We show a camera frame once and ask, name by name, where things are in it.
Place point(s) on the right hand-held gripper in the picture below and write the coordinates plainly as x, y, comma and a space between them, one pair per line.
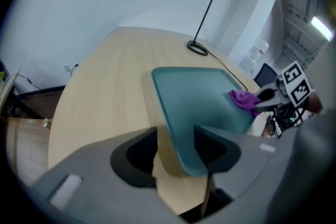
295, 84

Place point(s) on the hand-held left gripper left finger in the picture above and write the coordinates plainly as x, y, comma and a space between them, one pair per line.
99, 165

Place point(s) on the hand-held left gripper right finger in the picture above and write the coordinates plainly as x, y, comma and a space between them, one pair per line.
252, 160

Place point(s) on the purple cloth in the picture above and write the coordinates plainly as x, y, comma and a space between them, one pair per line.
244, 101

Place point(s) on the teal plastic tray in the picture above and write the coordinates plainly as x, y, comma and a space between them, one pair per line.
194, 102

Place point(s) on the black office chair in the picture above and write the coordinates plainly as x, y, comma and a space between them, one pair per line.
266, 74

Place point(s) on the dark electronics equipment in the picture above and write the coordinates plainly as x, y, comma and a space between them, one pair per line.
284, 120

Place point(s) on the white water dispenser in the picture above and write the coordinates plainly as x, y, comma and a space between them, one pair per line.
256, 56

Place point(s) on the small metal cup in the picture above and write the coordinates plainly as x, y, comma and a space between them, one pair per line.
47, 123

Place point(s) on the low wooden side table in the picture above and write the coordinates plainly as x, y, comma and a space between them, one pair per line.
26, 144

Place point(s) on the rectangular ceiling light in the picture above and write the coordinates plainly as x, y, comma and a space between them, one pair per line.
322, 28

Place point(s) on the white wall socket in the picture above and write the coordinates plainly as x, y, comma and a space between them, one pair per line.
70, 66

